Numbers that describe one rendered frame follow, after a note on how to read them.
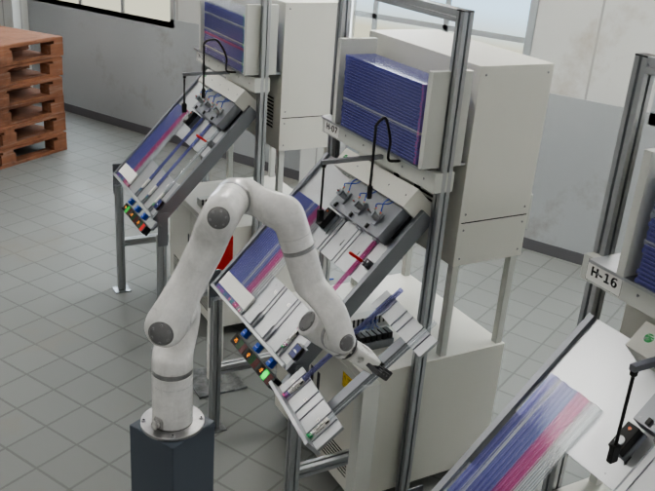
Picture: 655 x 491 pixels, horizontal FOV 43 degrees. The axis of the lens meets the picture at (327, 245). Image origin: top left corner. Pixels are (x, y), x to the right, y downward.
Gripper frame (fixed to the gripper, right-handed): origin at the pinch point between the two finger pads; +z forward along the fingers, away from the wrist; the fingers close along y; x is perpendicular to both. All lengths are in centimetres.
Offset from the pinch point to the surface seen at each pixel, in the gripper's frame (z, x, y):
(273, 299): -1, 14, 71
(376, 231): 0, -30, 47
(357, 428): 16.1, 21.9, 9.6
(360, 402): 10.1, 14.3, 9.4
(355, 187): -2, -37, 74
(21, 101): -32, 79, 504
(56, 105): -4, 70, 530
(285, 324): 1, 17, 56
